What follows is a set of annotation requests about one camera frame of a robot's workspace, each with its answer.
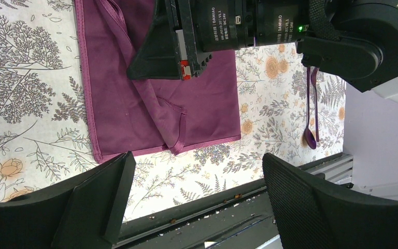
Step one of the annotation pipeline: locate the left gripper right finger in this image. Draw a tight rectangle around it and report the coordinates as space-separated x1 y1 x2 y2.
262 153 398 248

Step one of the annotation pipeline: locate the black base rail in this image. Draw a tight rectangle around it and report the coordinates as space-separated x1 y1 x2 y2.
111 153 354 249

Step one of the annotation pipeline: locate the purple plastic spoon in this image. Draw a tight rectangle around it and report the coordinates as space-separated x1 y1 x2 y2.
304 67 317 150

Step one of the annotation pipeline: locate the floral tablecloth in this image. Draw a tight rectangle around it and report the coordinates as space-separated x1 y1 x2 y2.
0 1 346 221

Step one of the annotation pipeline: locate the purple cloth napkin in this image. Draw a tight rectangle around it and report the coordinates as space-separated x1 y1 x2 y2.
75 1 241 163

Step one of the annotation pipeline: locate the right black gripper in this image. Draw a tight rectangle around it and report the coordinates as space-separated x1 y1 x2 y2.
127 0 212 80

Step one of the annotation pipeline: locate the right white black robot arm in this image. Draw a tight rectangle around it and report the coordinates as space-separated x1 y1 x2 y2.
127 1 398 103

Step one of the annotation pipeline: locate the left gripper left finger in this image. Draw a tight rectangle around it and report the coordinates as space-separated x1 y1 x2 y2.
0 152 136 248

